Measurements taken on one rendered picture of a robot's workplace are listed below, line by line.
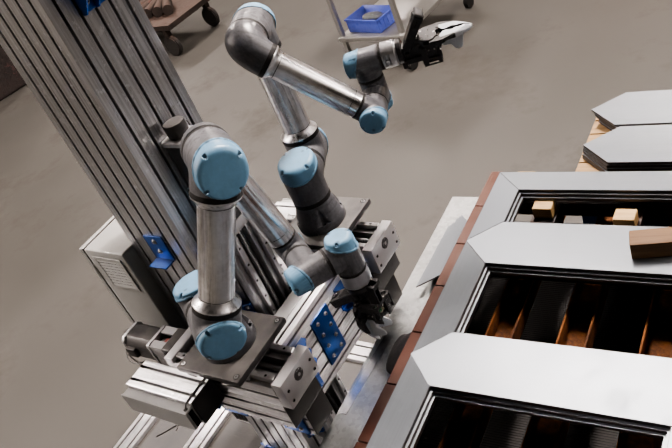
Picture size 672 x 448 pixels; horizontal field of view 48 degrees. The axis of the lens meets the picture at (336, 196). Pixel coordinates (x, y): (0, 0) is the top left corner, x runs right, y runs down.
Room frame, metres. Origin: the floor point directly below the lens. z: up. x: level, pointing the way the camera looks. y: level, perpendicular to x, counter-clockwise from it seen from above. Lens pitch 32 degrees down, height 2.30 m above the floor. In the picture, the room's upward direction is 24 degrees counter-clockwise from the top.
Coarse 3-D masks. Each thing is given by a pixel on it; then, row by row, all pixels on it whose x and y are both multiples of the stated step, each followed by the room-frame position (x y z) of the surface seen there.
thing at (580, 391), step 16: (576, 352) 1.24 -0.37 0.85; (592, 352) 1.22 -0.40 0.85; (608, 352) 1.20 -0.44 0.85; (576, 368) 1.19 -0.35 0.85; (592, 368) 1.17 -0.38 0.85; (576, 384) 1.15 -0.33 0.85; (592, 384) 1.13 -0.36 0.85; (560, 400) 1.13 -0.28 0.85; (576, 400) 1.11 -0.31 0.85; (592, 400) 1.09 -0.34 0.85
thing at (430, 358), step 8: (448, 336) 1.46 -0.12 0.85; (432, 344) 1.45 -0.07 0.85; (440, 344) 1.44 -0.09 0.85; (424, 352) 1.44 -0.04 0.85; (432, 352) 1.43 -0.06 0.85; (440, 352) 1.42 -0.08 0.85; (424, 360) 1.41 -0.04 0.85; (432, 360) 1.40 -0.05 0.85; (440, 360) 1.39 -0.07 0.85; (424, 368) 1.39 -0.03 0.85; (432, 368) 1.38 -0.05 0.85; (424, 376) 1.36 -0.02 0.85; (432, 376) 1.35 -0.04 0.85
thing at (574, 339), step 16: (608, 224) 1.78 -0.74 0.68; (576, 288) 1.55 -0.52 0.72; (592, 288) 1.56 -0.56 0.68; (608, 288) 1.53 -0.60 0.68; (576, 304) 1.53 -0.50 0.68; (592, 304) 1.51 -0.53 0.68; (576, 320) 1.48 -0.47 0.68; (592, 320) 1.41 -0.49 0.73; (560, 336) 1.41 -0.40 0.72; (576, 336) 1.43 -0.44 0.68; (592, 336) 1.39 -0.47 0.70; (528, 432) 1.18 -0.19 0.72; (544, 432) 1.19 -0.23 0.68; (560, 432) 1.14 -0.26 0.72
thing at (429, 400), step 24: (528, 192) 1.89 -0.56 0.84; (552, 192) 1.85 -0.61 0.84; (576, 192) 1.80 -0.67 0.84; (600, 192) 1.75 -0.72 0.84; (624, 192) 1.71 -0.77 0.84; (648, 192) 1.66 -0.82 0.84; (504, 264) 1.63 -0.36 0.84; (480, 288) 1.60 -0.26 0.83; (504, 408) 1.19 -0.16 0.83; (528, 408) 1.16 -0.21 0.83; (552, 408) 1.13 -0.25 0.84; (648, 432) 0.98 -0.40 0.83
